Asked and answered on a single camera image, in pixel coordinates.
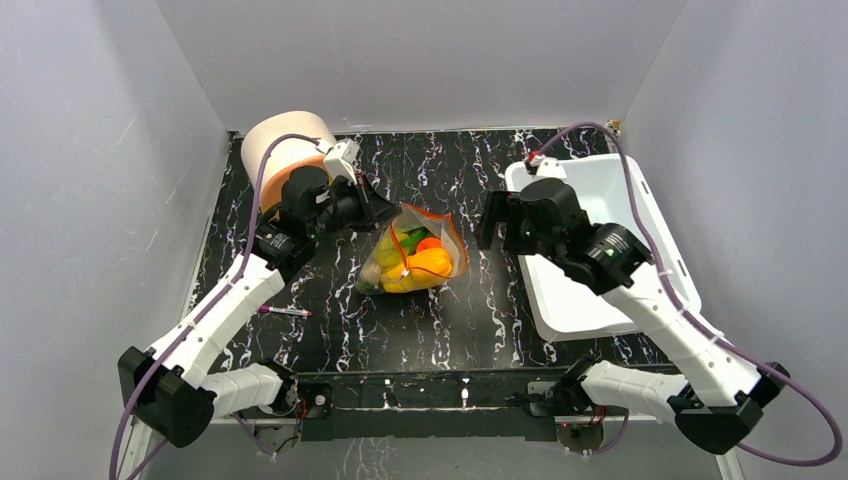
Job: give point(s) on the small pen on table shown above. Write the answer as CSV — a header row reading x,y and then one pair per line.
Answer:
x,y
284,311

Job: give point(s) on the green chili pepper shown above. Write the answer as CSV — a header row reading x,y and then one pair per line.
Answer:
x,y
409,240

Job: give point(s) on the cream orange cylinder container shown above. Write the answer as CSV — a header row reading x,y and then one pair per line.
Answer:
x,y
287,155

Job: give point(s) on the yellow star fruit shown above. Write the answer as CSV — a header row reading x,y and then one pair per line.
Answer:
x,y
387,255

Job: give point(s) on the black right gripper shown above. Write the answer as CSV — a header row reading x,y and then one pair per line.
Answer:
x,y
502,220

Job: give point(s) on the orange tomato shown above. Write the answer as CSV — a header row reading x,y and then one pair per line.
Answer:
x,y
428,243

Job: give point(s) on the yellow bell pepper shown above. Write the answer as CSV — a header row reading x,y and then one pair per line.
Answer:
x,y
398,279
431,265

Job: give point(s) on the white plastic bin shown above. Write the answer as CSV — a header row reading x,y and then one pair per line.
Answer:
x,y
601,240

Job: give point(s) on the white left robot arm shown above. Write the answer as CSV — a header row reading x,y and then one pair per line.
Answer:
x,y
169,386

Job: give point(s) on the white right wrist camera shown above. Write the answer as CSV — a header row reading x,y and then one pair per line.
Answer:
x,y
540,166

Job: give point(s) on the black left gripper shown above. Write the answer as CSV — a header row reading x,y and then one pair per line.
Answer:
x,y
376,211

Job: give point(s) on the clear zip bag orange zipper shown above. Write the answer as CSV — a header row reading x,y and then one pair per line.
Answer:
x,y
440,226

